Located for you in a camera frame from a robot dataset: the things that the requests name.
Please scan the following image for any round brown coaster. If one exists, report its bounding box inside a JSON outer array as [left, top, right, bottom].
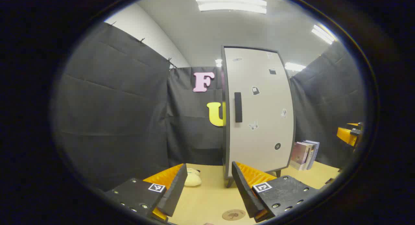
[[222, 209, 246, 221]]

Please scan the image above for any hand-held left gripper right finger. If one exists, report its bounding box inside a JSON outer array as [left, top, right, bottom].
[[231, 161, 320, 223]]

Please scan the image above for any dark grey cabinet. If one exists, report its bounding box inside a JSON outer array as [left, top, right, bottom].
[[221, 45, 282, 188]]

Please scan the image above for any black backdrop cloth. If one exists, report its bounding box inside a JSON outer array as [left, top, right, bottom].
[[52, 22, 367, 191]]

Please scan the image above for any white spine book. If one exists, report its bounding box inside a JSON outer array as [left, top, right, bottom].
[[302, 141, 315, 171]]

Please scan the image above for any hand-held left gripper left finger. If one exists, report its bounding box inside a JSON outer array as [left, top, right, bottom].
[[105, 163, 188, 223]]

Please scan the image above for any grey blue book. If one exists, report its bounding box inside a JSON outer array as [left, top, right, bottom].
[[306, 140, 320, 170]]

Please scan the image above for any black cabinet door handle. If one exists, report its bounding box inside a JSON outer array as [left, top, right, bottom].
[[234, 92, 243, 123]]

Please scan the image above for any cream plush toy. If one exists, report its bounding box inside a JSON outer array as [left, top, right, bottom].
[[184, 168, 202, 187]]

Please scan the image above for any white cabinet door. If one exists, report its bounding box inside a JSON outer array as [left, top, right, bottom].
[[224, 47, 296, 179]]

